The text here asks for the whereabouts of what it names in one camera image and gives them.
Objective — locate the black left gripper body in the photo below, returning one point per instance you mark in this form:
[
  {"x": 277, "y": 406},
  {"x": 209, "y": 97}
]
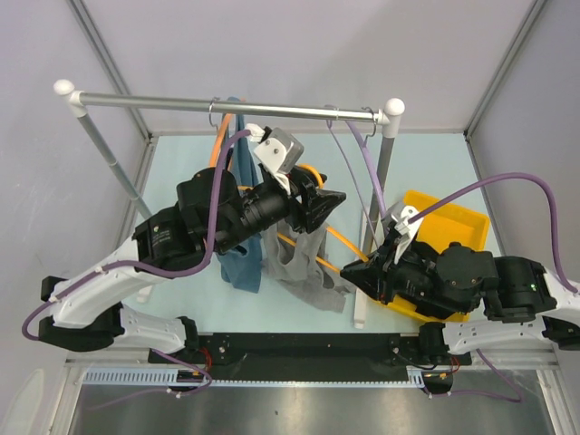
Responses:
[{"x": 272, "y": 203}]

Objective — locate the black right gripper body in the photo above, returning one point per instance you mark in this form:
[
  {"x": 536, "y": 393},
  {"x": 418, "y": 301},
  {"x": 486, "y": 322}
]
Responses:
[{"x": 411, "y": 276}]

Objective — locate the purple plastic hanger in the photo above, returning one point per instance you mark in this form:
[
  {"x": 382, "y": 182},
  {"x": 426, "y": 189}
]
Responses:
[{"x": 376, "y": 212}]

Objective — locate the grey tank top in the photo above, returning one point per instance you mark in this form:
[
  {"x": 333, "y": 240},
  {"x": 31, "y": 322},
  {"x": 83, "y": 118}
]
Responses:
[{"x": 297, "y": 262}]

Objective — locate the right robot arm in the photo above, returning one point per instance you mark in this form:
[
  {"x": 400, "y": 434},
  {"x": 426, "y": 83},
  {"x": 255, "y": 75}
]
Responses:
[{"x": 473, "y": 300}]

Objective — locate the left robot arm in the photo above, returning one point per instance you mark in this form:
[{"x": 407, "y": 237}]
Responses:
[{"x": 87, "y": 313}]

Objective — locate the blue tank top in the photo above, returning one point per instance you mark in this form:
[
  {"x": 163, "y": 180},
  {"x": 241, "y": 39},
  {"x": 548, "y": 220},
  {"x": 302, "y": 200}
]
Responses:
[{"x": 242, "y": 265}]

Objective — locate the orange hanger with metal hook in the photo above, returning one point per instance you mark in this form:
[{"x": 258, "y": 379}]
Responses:
[{"x": 219, "y": 140}]

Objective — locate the yellow plastic bin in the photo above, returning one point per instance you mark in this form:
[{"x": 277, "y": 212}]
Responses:
[{"x": 448, "y": 224}]

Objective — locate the silver white clothes rack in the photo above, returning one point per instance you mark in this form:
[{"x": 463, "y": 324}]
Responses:
[{"x": 235, "y": 107}]

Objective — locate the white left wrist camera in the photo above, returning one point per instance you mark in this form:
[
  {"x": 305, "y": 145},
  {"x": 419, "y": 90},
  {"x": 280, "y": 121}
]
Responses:
[{"x": 277, "y": 152}]

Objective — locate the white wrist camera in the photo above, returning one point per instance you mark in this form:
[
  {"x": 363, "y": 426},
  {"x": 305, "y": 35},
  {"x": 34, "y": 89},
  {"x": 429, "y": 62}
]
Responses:
[
  {"x": 277, "y": 152},
  {"x": 400, "y": 226}
]

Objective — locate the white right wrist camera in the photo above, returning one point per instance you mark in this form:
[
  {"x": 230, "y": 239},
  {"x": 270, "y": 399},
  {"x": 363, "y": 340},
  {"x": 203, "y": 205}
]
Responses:
[{"x": 400, "y": 226}]

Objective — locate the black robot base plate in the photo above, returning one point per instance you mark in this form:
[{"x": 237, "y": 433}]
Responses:
[{"x": 313, "y": 357}]

